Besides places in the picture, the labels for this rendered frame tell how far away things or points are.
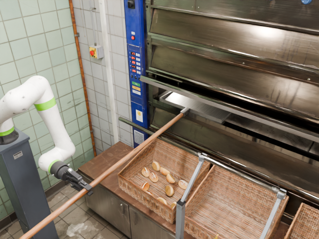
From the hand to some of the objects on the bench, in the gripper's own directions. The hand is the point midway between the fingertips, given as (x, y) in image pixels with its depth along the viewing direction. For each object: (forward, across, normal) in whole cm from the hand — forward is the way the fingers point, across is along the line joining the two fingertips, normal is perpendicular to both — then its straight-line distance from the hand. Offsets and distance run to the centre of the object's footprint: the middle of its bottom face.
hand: (86, 188), depth 154 cm
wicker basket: (-3, +60, -72) cm, 94 cm away
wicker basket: (+56, +59, -71) cm, 108 cm away
